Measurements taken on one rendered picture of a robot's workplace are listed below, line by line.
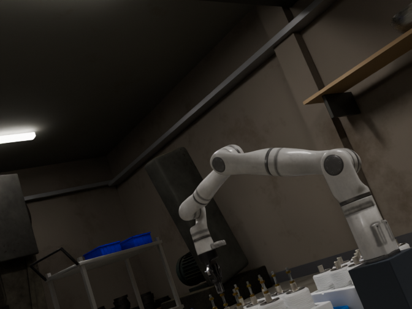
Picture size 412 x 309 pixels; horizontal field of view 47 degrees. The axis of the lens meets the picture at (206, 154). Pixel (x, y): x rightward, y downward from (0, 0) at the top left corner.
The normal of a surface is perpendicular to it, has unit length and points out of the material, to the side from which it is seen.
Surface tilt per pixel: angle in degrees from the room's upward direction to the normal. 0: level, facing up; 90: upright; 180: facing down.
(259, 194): 90
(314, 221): 90
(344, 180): 93
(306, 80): 90
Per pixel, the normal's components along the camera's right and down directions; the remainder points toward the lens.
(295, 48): -0.77, 0.14
